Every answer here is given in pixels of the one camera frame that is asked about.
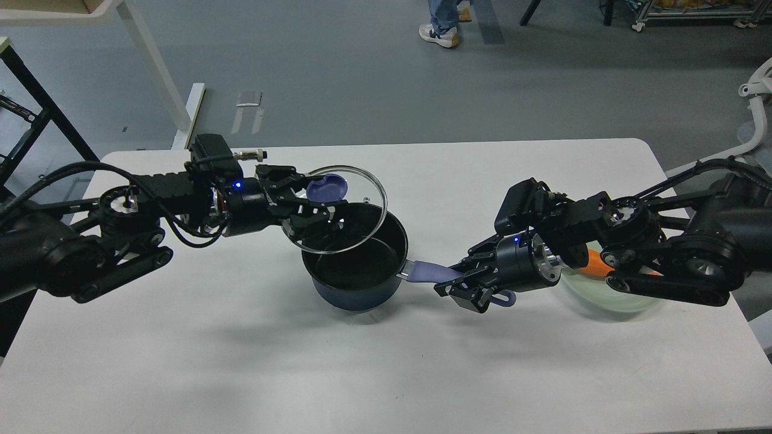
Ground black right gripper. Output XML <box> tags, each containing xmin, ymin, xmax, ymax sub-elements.
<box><xmin>434</xmin><ymin>233</ymin><xmax>563</xmax><ymax>313</ymax></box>

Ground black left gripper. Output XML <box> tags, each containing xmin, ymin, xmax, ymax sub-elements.
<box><xmin>224</xmin><ymin>164</ymin><xmax>349</xmax><ymax>244</ymax></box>

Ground glass pot lid blue knob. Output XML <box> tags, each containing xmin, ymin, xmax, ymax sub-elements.
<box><xmin>281</xmin><ymin>165</ymin><xmax>388</xmax><ymax>254</ymax></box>

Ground blue saucepan with handle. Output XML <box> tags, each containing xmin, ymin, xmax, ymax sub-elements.
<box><xmin>300</xmin><ymin>203</ymin><xmax>517</xmax><ymax>312</ymax></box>

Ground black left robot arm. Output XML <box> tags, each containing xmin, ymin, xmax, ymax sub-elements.
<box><xmin>1</xmin><ymin>134</ymin><xmax>349</xmax><ymax>303</ymax></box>

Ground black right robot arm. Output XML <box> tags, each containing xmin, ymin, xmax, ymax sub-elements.
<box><xmin>434</xmin><ymin>157</ymin><xmax>771</xmax><ymax>313</ymax></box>

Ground translucent green plate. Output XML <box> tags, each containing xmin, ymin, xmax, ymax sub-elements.
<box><xmin>560</xmin><ymin>241</ymin><xmax>661</xmax><ymax>314</ymax></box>

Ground orange toy carrot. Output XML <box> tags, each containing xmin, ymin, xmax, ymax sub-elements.
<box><xmin>573</xmin><ymin>248</ymin><xmax>662</xmax><ymax>278</ymax></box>

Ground person's sneaker foot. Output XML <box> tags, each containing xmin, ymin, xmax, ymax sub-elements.
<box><xmin>417</xmin><ymin>1</ymin><xmax>472</xmax><ymax>49</ymax></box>

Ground black stand legs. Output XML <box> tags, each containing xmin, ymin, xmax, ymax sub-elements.
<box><xmin>518</xmin><ymin>1</ymin><xmax>621</xmax><ymax>27</ymax></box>

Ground metal wheeled cart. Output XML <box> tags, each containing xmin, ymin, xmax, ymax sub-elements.
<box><xmin>625</xmin><ymin>1</ymin><xmax>770</xmax><ymax>33</ymax></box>

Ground white desk frame leg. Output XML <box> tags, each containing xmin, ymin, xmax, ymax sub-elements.
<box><xmin>1</xmin><ymin>1</ymin><xmax>206</xmax><ymax>150</ymax></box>

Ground black metal rack frame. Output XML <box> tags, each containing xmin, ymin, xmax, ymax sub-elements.
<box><xmin>1</xmin><ymin>37</ymin><xmax>99</xmax><ymax>200</ymax></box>

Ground white chair frame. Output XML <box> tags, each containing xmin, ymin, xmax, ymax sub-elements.
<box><xmin>665</xmin><ymin>58</ymin><xmax>771</xmax><ymax>178</ymax></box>

